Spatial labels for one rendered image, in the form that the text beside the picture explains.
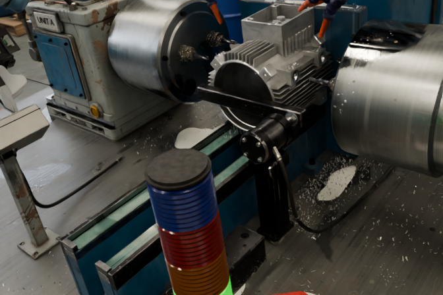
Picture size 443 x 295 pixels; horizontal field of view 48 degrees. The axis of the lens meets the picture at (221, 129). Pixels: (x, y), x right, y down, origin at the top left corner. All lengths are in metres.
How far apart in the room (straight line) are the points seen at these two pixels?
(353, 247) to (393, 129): 0.25
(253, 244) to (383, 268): 0.23
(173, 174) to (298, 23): 0.65
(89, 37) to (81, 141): 0.31
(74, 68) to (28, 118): 0.41
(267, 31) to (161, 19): 0.26
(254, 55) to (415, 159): 0.35
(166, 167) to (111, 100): 0.89
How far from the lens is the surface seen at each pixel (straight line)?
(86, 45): 1.28
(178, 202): 0.42
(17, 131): 0.95
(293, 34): 1.01
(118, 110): 1.34
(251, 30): 1.02
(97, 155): 1.33
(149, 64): 1.12
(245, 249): 0.86
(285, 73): 0.95
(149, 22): 1.14
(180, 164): 0.44
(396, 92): 0.80
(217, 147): 1.02
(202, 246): 0.46
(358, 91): 0.82
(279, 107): 0.91
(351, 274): 0.90
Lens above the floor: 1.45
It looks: 30 degrees down
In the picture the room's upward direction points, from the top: 8 degrees counter-clockwise
